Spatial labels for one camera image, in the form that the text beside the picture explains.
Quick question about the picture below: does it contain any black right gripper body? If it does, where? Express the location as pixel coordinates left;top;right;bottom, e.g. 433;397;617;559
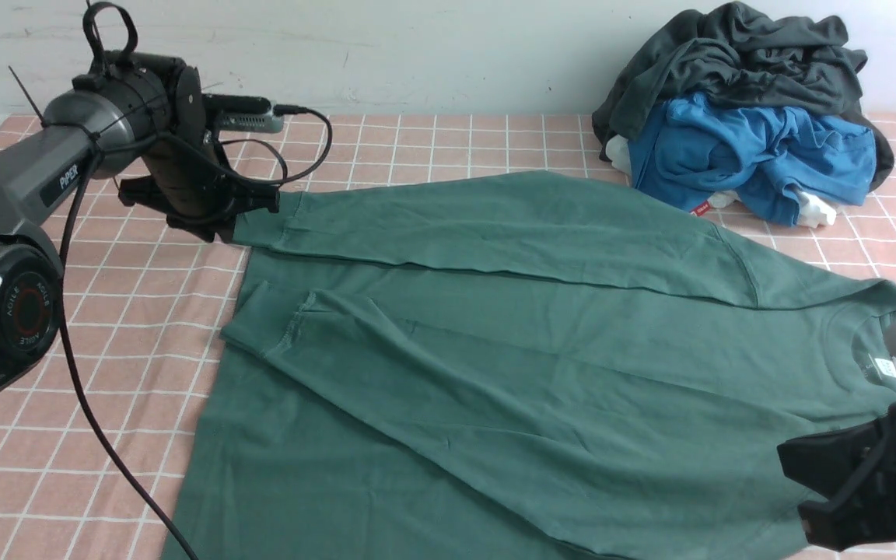
776;403;896;551

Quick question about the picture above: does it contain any green long-sleeved shirt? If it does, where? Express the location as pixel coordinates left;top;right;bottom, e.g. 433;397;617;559
174;171;896;559

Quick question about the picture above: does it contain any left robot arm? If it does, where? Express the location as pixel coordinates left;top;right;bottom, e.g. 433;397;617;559
0;51;283;390

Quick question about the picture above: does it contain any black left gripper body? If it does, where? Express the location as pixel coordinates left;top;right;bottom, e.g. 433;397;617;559
120;65;278;243

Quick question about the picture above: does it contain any pink checkered tablecloth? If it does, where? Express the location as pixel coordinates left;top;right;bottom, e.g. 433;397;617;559
0;113;896;559

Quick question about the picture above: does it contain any blue shirt in pile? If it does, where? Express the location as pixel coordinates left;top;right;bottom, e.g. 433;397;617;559
627;93;877;226

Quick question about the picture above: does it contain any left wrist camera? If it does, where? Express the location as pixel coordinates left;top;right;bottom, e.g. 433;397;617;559
203;93;285;134

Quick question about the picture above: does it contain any dark grey garment in pile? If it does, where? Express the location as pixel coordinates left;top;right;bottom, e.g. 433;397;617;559
592;2;895;193

